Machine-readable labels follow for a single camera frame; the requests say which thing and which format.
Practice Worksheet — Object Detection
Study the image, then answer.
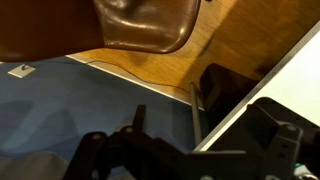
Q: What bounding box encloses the thin black floor cable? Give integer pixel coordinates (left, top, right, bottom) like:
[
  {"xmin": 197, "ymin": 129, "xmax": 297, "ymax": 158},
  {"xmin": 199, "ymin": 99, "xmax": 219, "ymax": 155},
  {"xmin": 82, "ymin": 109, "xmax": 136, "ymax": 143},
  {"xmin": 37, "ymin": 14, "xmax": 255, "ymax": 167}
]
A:
[{"xmin": 85, "ymin": 59, "xmax": 201, "ymax": 96}]

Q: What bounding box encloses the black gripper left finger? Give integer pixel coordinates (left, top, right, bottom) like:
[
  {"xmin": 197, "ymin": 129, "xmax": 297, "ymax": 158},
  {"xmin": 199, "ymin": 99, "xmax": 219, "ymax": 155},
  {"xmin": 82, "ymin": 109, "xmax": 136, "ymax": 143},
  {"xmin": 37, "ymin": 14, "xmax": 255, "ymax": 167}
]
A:
[{"xmin": 63, "ymin": 104, "xmax": 194, "ymax": 180}]

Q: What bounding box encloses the grey metal table leg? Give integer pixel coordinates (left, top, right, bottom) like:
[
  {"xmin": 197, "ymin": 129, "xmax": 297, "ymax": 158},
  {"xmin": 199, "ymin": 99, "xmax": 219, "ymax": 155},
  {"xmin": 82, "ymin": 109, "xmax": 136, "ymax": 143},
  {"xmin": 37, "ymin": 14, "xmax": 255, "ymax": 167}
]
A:
[{"xmin": 188, "ymin": 82, "xmax": 204, "ymax": 146}]

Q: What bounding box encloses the brown glossy chair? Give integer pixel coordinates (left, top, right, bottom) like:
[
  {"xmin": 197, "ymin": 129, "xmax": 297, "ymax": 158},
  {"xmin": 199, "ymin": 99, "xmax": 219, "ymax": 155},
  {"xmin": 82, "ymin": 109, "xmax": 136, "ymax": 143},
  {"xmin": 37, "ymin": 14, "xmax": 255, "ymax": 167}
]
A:
[{"xmin": 0, "ymin": 0, "xmax": 203, "ymax": 63}]

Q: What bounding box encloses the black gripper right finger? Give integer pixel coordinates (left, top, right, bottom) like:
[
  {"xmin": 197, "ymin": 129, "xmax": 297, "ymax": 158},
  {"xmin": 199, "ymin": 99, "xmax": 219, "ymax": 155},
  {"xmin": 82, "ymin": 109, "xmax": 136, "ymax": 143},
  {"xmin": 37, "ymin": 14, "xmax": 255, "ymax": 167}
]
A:
[{"xmin": 193, "ymin": 96, "xmax": 320, "ymax": 180}]

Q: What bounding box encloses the white wall outlet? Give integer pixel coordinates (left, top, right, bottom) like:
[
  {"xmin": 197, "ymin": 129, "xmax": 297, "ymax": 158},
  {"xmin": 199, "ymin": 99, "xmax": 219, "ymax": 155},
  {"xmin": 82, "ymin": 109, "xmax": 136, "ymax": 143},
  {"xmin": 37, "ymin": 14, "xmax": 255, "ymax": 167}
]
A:
[{"xmin": 7, "ymin": 63, "xmax": 36, "ymax": 79}]

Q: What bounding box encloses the white baseboard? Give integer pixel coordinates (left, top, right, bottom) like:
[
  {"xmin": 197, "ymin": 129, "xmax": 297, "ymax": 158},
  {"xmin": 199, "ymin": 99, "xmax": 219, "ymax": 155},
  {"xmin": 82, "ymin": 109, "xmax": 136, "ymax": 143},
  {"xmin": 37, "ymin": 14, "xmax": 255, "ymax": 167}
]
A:
[{"xmin": 65, "ymin": 54, "xmax": 205, "ymax": 112}]

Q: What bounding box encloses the dark box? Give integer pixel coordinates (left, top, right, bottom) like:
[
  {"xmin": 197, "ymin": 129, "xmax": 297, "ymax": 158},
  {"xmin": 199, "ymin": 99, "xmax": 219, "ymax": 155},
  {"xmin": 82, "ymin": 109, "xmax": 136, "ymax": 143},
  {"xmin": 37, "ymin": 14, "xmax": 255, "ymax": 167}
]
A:
[{"xmin": 199, "ymin": 62, "xmax": 264, "ymax": 129}]

